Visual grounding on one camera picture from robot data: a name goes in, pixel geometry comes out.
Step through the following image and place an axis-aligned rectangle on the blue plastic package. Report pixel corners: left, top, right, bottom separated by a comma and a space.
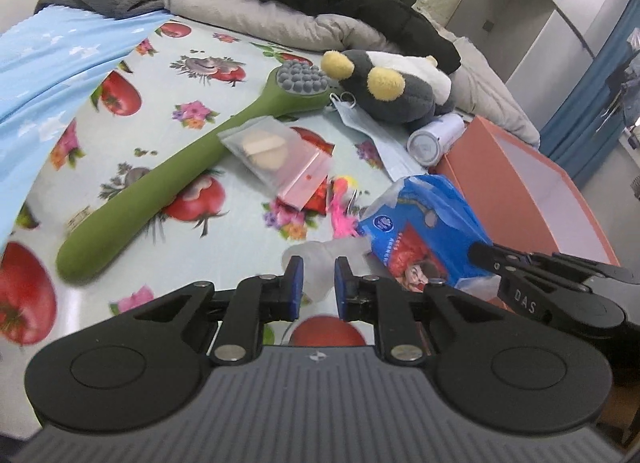
357, 175, 492, 293

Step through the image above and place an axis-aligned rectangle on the pink plastic toy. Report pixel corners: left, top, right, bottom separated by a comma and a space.
326, 176, 358, 240

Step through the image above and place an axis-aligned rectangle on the clear plastic zip bag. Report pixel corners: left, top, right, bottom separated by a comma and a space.
219, 116, 333, 209

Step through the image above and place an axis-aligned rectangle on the orange cardboard box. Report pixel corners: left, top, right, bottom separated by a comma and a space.
433, 117, 620, 266

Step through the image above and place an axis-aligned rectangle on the light blue face mask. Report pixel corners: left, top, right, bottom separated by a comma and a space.
330, 93, 426, 181

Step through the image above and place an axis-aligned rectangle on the white cylinder bottle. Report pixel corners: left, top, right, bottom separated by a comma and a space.
407, 113, 465, 167

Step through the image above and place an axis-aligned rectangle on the blue curtain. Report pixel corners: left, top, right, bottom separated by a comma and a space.
540, 0, 639, 188

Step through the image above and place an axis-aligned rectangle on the green massage hammer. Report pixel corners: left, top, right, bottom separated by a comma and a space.
55, 61, 337, 284

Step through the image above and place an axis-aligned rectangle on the grey penguin plush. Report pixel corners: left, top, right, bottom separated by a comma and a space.
320, 50, 454, 130

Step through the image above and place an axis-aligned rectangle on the floral tablecloth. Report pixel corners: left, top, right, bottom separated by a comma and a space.
0, 15, 452, 434

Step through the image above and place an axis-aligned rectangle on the grey quilt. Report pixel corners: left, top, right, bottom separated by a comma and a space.
164, 0, 540, 148

